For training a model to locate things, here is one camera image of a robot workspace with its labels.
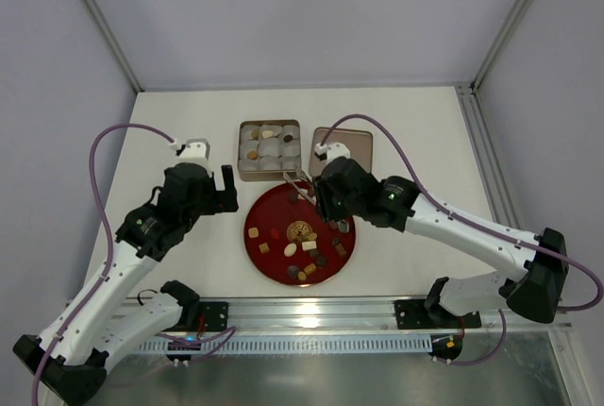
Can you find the metal serving tongs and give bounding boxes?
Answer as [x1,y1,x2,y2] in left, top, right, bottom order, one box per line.
[280,167,350,232]

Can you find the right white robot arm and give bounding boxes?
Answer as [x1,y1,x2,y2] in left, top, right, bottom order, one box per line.
[313,157,568,326]

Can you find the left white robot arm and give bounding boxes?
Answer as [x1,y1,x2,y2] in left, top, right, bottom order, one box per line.
[13,139,239,405]

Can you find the white rectangular chocolate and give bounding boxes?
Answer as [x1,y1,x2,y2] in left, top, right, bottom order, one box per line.
[302,241,316,251]

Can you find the tan rounded square chocolate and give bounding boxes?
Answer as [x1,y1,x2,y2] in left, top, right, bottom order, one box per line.
[247,228,260,239]

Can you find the white swirl oval chocolate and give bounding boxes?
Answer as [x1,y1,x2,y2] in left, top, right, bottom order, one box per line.
[283,243,297,257]

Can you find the caramel barrel chocolate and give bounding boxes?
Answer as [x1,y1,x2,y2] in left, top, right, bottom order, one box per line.
[304,263,317,275]

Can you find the grey brown round chocolate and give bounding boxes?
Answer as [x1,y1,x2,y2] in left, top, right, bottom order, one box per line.
[287,265,299,279]

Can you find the gold tin box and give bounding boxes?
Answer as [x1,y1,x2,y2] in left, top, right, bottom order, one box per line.
[237,119,302,182]

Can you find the gold tin lid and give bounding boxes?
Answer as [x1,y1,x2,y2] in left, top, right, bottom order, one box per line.
[309,127,374,177]

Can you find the red round tray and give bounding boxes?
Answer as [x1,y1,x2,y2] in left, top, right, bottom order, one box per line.
[243,183,357,287]

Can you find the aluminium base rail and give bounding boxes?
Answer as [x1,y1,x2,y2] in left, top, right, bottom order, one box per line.
[206,296,572,332]

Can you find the white slotted cable duct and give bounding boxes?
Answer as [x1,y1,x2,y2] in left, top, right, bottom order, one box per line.
[133,333,432,356]

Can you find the aluminium frame post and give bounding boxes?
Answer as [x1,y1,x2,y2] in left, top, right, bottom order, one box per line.
[80,0,143,93]

